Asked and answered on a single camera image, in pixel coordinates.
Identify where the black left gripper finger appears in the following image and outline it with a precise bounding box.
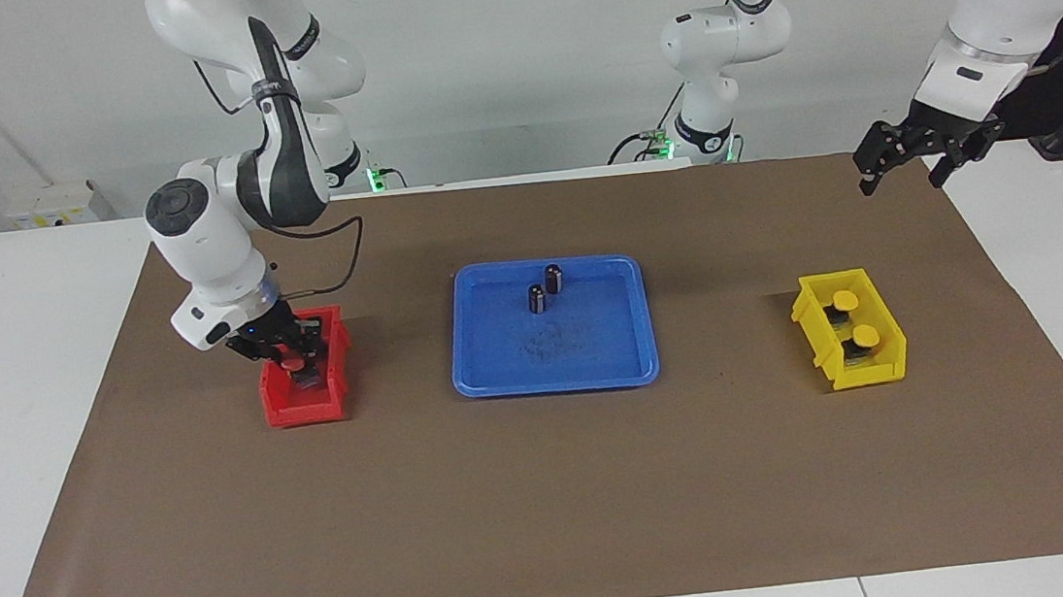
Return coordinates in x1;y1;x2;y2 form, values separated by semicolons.
925;146;967;191
853;148;889;200

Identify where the red push button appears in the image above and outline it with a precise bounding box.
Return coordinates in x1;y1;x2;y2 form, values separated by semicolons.
281;354;322;392

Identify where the yellow push button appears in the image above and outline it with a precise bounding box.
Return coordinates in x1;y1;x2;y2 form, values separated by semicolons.
823;288;861;324
842;323;884;367

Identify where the blue plastic tray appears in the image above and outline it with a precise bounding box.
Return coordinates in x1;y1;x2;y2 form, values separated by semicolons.
443;248;663;404

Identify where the red plastic bin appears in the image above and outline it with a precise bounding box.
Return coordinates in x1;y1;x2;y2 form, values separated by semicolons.
252;304;358;430

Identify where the yellow plastic bin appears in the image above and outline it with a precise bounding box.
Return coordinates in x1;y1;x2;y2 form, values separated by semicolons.
787;264;912;395

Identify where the brown table mat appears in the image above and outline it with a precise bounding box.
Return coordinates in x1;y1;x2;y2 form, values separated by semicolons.
0;130;1063;597

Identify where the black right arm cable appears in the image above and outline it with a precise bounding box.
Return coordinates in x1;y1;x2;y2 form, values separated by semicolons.
191;10;372;306

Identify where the black base cable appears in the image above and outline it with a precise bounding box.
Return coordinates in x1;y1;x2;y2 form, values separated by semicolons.
601;84;689;166

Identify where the white wall electrical box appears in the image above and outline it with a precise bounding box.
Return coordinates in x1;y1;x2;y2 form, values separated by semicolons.
4;179;102;233

